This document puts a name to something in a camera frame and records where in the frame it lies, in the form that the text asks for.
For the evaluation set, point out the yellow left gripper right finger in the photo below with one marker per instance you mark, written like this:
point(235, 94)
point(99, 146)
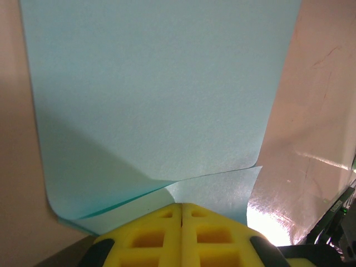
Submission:
point(217, 244)

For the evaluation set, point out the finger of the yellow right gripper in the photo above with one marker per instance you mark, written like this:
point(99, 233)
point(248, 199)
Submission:
point(301, 262)

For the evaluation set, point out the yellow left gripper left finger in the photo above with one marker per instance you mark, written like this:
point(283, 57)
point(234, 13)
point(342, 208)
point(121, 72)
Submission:
point(144, 244)

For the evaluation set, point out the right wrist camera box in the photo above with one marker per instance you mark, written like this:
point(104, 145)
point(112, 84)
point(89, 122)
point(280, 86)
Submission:
point(333, 211)

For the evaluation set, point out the light blue paper sheet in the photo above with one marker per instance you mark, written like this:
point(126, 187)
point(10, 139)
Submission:
point(155, 97)

